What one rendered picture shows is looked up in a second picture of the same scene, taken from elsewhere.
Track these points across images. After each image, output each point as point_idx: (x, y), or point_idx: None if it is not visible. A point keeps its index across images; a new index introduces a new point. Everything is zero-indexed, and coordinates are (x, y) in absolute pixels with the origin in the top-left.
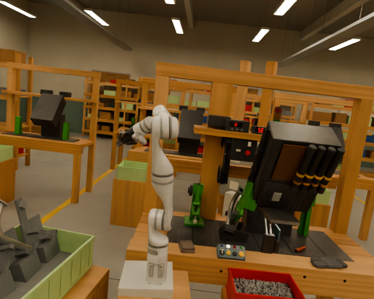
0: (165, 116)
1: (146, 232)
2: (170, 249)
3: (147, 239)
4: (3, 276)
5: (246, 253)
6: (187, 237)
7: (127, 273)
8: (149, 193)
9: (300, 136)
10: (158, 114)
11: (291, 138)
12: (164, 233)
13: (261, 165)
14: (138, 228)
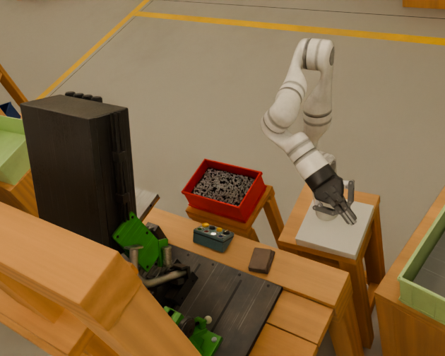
0: (314, 39)
1: (299, 334)
2: (285, 263)
3: (305, 310)
4: None
5: (188, 241)
6: (242, 294)
7: (358, 227)
8: None
9: (86, 104)
10: (301, 82)
11: (103, 104)
12: (269, 327)
13: (127, 169)
14: (308, 354)
